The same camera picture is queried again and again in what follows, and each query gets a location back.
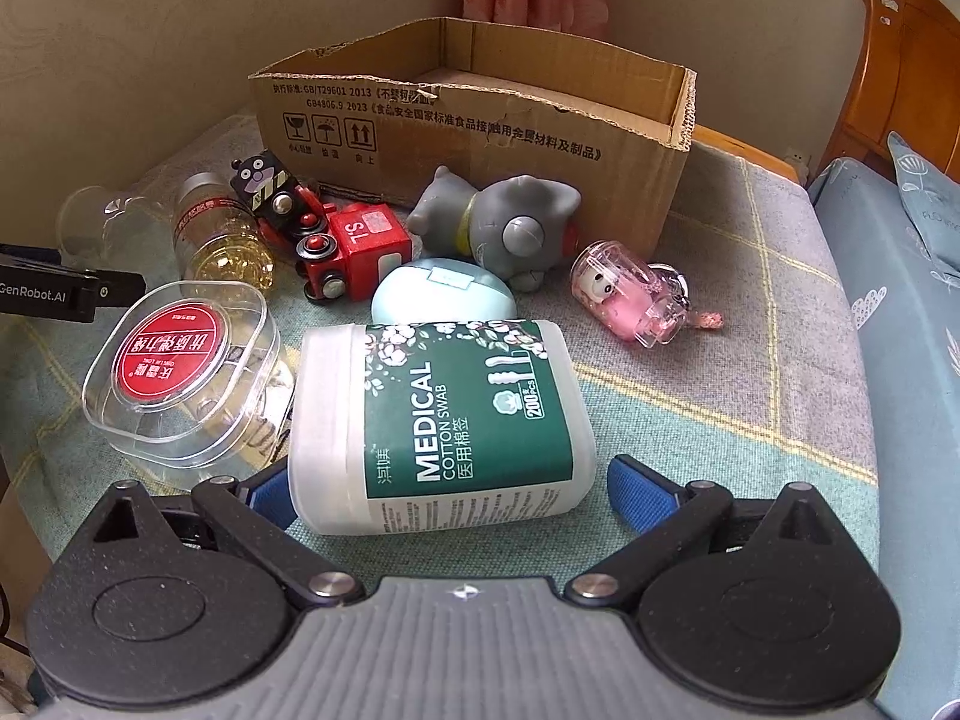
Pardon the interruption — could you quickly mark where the light blue oval case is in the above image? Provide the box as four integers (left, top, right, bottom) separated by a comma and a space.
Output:
371, 257, 517, 325

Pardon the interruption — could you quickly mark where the blue bed sheet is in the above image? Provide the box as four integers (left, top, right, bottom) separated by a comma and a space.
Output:
809, 158, 958, 718

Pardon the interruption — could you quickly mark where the white medical cotton swab box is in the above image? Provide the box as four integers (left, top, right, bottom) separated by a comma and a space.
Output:
288, 320, 597, 536

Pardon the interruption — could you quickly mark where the black toy train car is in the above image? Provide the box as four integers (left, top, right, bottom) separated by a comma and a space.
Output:
229, 149, 331, 252

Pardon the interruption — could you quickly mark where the white wall socket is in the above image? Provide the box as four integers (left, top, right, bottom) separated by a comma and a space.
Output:
782, 148, 811, 184

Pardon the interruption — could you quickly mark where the clear plastic cup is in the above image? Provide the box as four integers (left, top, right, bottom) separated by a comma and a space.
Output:
55, 185, 172, 271

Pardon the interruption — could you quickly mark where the checked grey green blanket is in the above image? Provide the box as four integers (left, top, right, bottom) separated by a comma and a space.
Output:
2, 112, 880, 587

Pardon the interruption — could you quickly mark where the small bottle yellow liquid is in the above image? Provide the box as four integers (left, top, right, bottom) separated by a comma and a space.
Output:
172, 172, 275, 293

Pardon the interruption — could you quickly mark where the brown cardboard box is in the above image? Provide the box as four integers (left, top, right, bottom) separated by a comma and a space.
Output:
249, 16, 697, 257

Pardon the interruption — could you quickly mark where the clear round container red lid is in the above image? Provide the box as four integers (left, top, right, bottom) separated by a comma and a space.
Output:
82, 280, 295, 486

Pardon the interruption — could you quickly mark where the wooden headboard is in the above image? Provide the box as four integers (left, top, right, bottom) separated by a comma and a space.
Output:
820, 0, 960, 179

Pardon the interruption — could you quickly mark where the pink clear bottle keychain toy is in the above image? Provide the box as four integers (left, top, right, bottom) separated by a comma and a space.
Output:
569, 241, 724, 348

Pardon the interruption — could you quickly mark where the grey elephant toy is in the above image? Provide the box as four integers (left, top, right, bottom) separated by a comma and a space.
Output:
407, 166, 583, 293

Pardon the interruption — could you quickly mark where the blue floral pillow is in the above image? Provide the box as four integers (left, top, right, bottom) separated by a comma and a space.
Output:
887, 132, 960, 281

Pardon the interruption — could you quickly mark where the red toy train car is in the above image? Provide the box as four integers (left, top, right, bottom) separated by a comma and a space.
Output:
296, 203, 413, 305

